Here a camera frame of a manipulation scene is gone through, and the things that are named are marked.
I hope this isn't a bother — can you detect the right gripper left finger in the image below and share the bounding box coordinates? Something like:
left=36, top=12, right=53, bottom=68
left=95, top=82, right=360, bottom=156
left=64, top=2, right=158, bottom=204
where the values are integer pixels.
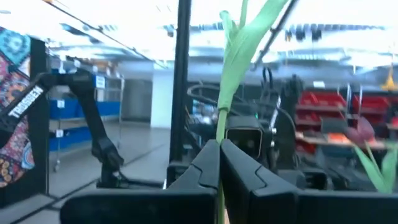
left=60, top=139, right=221, bottom=224

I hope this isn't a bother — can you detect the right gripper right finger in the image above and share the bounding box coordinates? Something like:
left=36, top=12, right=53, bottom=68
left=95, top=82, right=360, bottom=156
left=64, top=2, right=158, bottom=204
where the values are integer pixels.
left=220, top=138, right=398, bottom=224

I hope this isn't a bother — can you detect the red artificial tulip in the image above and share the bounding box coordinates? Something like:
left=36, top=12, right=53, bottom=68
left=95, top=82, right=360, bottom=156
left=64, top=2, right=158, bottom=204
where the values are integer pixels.
left=344, top=116, right=398, bottom=194

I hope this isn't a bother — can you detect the shelf with red bins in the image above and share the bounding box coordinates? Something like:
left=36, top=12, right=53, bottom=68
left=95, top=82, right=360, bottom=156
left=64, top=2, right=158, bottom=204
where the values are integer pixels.
left=294, top=88, right=398, bottom=150

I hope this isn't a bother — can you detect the shelf with blue bins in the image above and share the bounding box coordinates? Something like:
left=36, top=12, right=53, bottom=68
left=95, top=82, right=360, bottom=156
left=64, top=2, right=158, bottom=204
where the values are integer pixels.
left=48, top=73, right=124, bottom=174

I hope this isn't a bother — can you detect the multicoloured patterned cloth panel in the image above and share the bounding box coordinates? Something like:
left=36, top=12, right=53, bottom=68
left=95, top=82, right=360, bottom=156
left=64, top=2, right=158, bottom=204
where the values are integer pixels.
left=0, top=27, right=35, bottom=189

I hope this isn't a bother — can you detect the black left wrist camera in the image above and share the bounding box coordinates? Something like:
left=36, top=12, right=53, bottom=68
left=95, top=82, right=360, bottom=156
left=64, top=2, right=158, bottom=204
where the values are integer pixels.
left=225, top=115, right=267, bottom=160

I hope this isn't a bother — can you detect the black divider frame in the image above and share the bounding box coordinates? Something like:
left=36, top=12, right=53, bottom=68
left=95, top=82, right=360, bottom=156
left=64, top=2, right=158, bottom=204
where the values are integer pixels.
left=29, top=39, right=50, bottom=195

